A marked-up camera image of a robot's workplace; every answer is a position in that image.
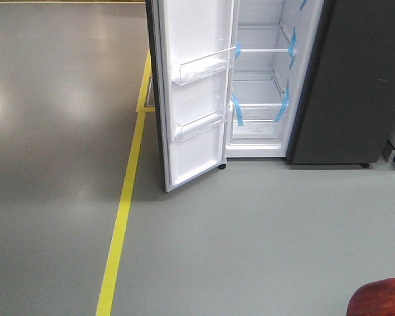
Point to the fridge door white inside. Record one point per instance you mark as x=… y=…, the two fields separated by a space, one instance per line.
x=181 y=31

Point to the clear door bin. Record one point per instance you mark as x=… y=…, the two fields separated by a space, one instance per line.
x=184 y=131
x=191 y=71

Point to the clear lower door bin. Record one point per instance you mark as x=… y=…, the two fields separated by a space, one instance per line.
x=184 y=131

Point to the red yellow apple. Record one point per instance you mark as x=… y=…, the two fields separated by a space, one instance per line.
x=374 y=298

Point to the dark grey fridge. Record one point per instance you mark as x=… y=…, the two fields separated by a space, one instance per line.
x=315 y=82

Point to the clear upper door bin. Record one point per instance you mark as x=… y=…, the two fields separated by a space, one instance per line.
x=191 y=71

